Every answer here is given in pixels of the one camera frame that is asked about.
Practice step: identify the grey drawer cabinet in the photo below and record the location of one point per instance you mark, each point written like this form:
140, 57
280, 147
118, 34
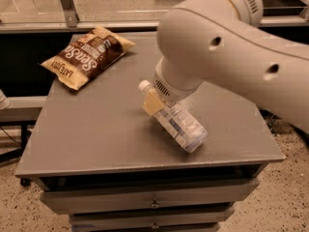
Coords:
100, 138

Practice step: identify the grey metal window rail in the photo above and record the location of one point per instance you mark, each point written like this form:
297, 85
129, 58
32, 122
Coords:
145, 25

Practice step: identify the brown chip bag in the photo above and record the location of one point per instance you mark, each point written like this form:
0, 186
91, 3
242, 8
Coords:
87, 57

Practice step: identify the blue plastic water bottle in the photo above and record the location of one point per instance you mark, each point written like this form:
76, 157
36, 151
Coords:
178, 122

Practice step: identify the lower grey drawer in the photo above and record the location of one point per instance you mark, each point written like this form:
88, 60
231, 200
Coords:
152, 219

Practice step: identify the grey drawer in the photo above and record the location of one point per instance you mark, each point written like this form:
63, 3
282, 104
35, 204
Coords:
152, 219
148, 197

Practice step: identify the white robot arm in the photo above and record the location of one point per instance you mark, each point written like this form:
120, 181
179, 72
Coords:
218, 41

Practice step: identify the black wheeled stand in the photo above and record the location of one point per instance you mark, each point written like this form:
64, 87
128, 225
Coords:
25, 135

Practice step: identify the upper grey drawer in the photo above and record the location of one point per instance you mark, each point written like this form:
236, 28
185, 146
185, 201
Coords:
148, 197

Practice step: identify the left metal bracket post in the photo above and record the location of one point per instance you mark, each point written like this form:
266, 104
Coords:
70, 14

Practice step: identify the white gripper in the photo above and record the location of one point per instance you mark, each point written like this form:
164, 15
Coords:
168, 88

